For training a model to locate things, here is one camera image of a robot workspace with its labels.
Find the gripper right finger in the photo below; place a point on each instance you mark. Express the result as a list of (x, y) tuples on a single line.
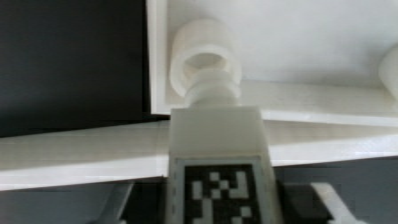
[(313, 205)]

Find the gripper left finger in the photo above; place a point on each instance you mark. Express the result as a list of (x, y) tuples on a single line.
[(110, 215)]

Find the white table leg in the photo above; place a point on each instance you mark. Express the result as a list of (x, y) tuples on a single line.
[(220, 189)]

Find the white square table top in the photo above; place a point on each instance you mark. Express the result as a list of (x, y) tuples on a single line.
[(311, 43)]

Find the white U-shaped obstacle fence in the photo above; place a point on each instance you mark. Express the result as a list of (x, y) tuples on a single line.
[(119, 153)]

